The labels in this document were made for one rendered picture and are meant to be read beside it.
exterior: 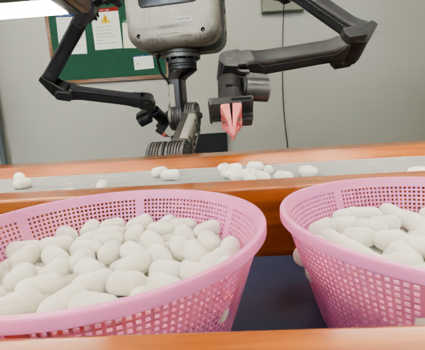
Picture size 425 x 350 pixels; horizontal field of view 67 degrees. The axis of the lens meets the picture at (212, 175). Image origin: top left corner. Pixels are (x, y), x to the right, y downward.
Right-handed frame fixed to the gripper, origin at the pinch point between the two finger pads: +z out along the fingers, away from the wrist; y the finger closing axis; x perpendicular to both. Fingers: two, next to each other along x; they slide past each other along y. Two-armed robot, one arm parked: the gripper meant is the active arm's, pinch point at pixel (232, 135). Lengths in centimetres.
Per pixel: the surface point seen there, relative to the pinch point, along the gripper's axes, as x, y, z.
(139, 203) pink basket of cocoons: -15.1, -12.5, 28.1
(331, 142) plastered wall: 142, 84, -141
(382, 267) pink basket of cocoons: -30, 6, 44
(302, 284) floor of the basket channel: -12.8, 5.6, 38.1
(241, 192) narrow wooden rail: -14.6, 0.0, 27.0
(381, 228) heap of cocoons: -19.5, 12.4, 35.8
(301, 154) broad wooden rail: 9.2, 16.0, -1.8
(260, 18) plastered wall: 64, 30, -202
